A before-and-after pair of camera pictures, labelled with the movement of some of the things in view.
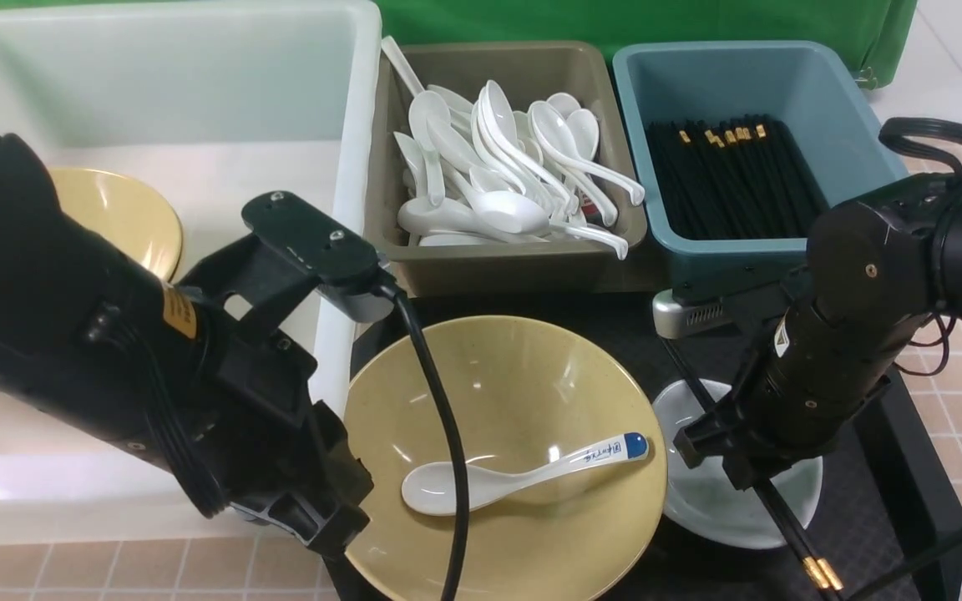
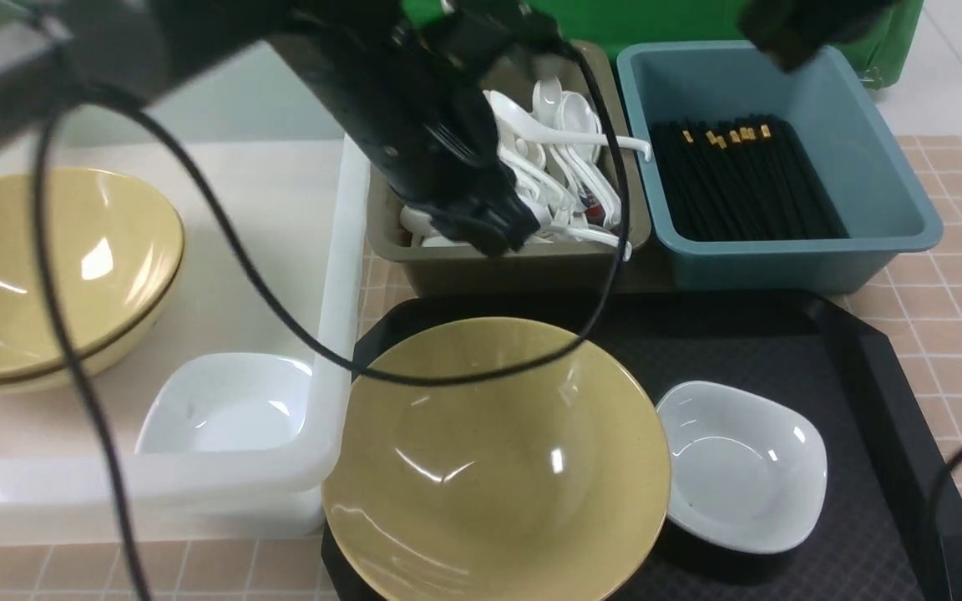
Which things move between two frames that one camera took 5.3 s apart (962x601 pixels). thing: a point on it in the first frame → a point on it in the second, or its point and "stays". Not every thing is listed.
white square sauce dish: (703, 495) stays
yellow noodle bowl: (523, 387) stays
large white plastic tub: (262, 117) stays
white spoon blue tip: (432, 489) → (592, 207)
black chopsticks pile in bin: (732, 177) stays
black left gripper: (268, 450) → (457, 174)
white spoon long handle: (556, 136) → (512, 119)
